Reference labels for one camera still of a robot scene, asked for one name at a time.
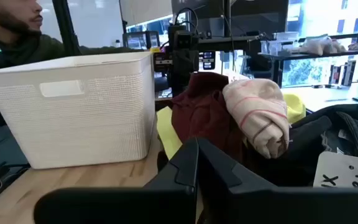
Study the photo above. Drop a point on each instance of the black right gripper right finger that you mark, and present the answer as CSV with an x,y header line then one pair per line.
x,y
259,205

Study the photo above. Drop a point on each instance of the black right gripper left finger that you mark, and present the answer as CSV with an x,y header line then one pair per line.
x,y
166,199

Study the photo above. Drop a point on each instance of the yellow garment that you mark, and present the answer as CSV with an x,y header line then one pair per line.
x,y
168,130

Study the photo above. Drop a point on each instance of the black garment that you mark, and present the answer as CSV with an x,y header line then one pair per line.
x,y
306,140

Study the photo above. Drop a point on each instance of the cream garment with pink stripes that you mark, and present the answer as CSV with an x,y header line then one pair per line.
x,y
259,115

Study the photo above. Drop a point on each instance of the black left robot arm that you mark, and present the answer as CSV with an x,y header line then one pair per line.
x,y
182,62

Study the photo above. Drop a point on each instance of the white handwritten paper tag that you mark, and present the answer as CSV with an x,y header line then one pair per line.
x,y
337,168

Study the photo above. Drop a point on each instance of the maroon garment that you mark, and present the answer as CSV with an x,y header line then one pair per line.
x,y
204,115

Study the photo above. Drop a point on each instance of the white woven plastic basket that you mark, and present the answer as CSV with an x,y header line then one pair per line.
x,y
73,124

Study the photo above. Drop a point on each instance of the clear plastic boxes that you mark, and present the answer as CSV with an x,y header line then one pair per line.
x,y
280,42

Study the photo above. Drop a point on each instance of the beige cloth bundle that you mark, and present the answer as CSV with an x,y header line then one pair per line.
x,y
319,45

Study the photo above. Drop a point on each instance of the black monitor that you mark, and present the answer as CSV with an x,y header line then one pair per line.
x,y
253,15

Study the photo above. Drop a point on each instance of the person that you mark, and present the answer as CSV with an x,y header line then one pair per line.
x,y
11,46

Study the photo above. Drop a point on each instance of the black frame post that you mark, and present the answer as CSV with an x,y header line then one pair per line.
x,y
65,28

